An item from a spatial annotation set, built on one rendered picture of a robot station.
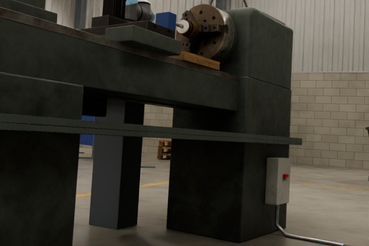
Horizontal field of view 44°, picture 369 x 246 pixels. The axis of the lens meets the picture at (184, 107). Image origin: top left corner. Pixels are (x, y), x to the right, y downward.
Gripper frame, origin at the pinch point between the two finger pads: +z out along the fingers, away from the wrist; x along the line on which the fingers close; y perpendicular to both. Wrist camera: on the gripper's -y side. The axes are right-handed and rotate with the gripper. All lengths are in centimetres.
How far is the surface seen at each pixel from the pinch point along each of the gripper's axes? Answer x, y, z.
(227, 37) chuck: 11.2, 13.2, 31.7
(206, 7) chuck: 3.7, 16.4, 13.0
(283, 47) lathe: 19, -43, 28
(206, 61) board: 10, 36, 48
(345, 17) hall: -143, -971, -299
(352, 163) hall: -210, -971, 71
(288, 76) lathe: 15, -52, 44
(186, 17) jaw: -5.6, 22.4, 16.4
